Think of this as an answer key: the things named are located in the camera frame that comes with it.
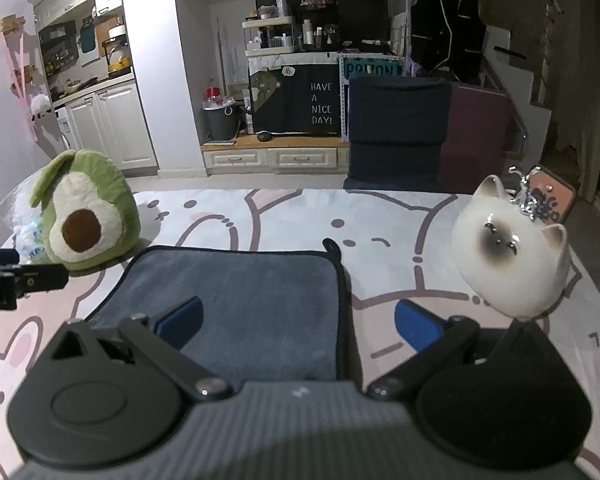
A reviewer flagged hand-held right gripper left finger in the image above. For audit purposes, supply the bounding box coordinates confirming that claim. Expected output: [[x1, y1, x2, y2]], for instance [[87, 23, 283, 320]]
[[49, 296, 234, 402]]

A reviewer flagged grey trash bin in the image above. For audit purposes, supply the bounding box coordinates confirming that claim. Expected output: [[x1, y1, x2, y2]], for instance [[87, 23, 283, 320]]
[[203, 101, 241, 142]]

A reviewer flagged avocado plush toy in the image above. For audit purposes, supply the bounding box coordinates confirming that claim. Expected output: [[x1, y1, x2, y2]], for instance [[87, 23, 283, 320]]
[[32, 149, 142, 272]]

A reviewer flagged white drawer cabinet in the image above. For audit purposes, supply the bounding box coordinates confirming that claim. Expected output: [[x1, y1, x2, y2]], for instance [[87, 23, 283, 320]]
[[201, 135, 350, 177]]

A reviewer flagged white panda plush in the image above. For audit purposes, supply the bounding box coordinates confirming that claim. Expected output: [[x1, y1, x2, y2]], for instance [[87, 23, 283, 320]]
[[29, 94, 54, 122]]

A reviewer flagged pink keychain tag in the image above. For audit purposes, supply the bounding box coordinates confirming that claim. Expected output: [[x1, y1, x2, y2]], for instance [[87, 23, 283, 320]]
[[526, 164, 578, 225]]

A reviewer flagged cream storage rack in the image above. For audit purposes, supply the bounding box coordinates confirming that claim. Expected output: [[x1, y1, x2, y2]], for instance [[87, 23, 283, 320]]
[[242, 16, 298, 58]]

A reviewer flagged grey towel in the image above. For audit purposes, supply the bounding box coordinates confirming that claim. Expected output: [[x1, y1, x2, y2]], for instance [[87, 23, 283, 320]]
[[87, 238, 351, 382]]

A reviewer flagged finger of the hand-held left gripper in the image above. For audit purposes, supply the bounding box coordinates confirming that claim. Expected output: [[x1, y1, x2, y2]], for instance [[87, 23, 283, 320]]
[[0, 247, 70, 311]]

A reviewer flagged white ceramic cat figurine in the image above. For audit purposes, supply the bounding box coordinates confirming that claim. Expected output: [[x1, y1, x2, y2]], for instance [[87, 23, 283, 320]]
[[452, 175, 572, 321]]

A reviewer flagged black printed cabinet cover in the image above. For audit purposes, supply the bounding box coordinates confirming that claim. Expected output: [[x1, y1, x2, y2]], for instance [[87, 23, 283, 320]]
[[248, 63, 342, 136]]

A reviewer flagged crumpled plastic bag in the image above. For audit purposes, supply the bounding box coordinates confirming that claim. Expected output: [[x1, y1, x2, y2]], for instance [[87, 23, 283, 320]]
[[0, 195, 56, 266]]

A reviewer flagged white kitchen cabinet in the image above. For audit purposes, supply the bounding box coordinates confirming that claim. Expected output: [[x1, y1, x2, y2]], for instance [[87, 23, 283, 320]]
[[53, 80, 159, 177]]

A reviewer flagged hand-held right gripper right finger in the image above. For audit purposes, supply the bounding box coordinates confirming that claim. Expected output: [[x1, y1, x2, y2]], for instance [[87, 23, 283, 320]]
[[367, 299, 487, 402]]

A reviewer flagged silver ornament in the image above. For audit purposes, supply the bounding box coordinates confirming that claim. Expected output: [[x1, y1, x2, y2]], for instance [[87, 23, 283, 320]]
[[507, 165, 551, 223]]

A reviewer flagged black hanging garment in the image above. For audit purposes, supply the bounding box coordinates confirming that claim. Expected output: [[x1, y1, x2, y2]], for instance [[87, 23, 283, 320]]
[[410, 0, 486, 81]]

